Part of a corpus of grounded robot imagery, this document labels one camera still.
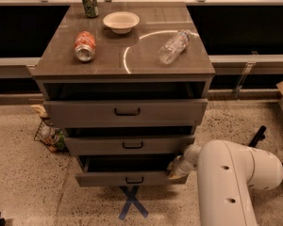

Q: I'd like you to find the grey top drawer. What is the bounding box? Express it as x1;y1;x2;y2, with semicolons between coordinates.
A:
43;99;208;128

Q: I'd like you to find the clear plastic bottle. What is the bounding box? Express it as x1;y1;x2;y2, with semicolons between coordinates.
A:
158;30;190;65

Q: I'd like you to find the blue tape cross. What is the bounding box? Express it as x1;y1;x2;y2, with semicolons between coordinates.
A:
119;186;149;220

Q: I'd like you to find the grey bottom drawer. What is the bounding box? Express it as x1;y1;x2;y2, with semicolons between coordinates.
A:
75;153;188;186

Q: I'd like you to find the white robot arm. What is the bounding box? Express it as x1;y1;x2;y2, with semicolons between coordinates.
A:
168;140;283;226

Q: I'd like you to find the grey middle drawer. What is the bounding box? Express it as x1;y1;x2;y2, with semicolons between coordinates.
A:
65;136;194;155

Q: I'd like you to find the orange soda can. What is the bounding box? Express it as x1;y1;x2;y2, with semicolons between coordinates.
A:
74;31;96;62

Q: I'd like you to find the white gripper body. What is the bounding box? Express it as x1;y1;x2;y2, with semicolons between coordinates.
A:
171;155;193;177

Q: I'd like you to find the grey drawer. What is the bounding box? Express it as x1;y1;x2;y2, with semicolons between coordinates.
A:
43;99;208;128
65;136;194;155
75;153;188;186

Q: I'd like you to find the wire basket with snacks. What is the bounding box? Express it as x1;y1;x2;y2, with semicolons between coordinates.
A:
34;119;67;153

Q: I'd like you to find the green soda can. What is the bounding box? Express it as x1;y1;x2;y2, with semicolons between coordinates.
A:
82;0;99;18

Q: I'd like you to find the grey drawer cabinet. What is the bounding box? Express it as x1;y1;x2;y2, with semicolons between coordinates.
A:
30;2;216;178

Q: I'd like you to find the white paper bowl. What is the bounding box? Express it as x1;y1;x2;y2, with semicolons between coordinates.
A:
103;11;140;34

